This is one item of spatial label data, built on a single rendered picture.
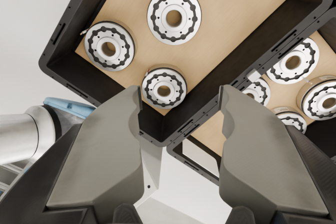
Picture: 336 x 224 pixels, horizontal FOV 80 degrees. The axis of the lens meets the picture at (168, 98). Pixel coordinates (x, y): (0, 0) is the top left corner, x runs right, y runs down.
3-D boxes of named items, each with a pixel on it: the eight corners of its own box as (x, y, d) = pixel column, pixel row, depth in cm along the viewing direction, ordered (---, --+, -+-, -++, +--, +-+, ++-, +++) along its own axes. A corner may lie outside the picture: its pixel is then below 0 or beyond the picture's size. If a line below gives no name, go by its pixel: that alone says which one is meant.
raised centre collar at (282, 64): (287, 77, 43) (288, 78, 42) (274, 61, 41) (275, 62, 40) (309, 61, 41) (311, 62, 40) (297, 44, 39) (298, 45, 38)
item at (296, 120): (277, 150, 53) (278, 152, 53) (253, 130, 50) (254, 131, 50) (313, 128, 49) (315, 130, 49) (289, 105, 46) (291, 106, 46)
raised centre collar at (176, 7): (174, -3, 36) (174, -3, 35) (192, 18, 38) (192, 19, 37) (155, 17, 38) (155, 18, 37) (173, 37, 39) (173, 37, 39)
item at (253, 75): (250, 80, 36) (252, 83, 35) (245, 75, 35) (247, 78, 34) (259, 73, 35) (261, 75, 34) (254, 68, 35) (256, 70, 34)
